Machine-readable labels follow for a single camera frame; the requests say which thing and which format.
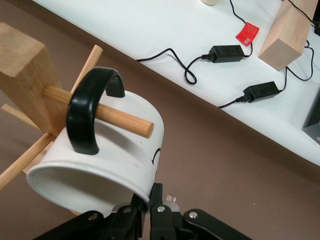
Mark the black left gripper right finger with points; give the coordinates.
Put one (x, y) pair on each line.
(165, 225)

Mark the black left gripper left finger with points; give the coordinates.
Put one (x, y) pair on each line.
(112, 227)

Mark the black power adapter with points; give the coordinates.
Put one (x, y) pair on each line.
(226, 53)
(262, 91)

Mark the wooden mug tree stand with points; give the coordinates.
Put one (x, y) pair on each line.
(25, 62)

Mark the red paper tag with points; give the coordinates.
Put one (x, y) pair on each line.
(247, 33)

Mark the light wooden block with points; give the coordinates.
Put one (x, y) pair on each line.
(285, 42)

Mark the cream round object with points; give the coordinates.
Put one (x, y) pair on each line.
(209, 2)

